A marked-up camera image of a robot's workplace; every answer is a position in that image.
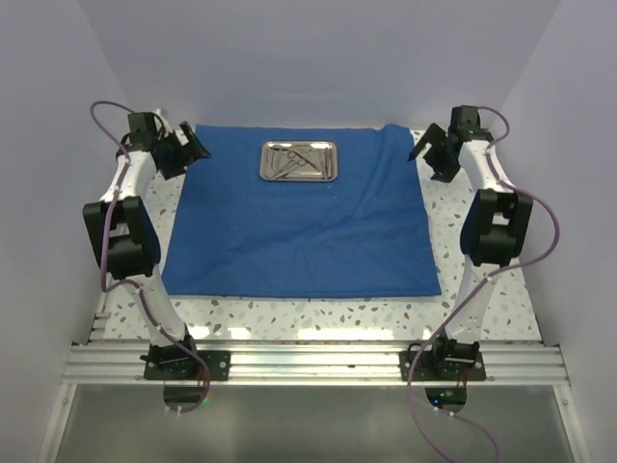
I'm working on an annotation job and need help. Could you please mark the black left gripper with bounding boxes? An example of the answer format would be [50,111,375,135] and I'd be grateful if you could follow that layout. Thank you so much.
[155,123,211,179]

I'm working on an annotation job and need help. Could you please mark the blue surgical drape cloth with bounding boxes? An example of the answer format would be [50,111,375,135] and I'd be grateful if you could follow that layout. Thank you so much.
[163,124,441,298]

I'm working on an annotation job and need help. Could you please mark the stainless steel instrument tray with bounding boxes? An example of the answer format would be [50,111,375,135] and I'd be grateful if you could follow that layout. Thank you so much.
[259,140,338,182]

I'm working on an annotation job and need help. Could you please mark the steel surgical scissors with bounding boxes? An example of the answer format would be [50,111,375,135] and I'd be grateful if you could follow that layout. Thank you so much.
[286,150,322,173]

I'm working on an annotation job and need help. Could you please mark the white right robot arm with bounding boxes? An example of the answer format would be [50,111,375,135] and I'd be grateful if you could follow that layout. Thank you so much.
[408,105,533,379]

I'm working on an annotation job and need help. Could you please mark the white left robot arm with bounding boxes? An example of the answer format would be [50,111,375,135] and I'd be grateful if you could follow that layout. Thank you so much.
[82,109,210,379]

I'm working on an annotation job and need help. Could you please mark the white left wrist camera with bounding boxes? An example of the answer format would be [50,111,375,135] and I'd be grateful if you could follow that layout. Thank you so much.
[153,108,172,134]

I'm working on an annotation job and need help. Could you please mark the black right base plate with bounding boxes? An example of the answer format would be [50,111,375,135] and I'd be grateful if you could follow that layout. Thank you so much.
[398,350,487,382]

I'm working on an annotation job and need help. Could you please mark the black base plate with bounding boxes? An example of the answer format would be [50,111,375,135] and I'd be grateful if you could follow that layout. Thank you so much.
[140,350,231,381]
[398,350,487,382]

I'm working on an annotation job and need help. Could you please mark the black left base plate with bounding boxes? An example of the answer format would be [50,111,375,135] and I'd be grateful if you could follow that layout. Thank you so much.
[140,350,231,381]

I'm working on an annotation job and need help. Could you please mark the aluminium mounting rail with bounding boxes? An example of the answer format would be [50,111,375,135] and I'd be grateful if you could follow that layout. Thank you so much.
[62,313,565,385]

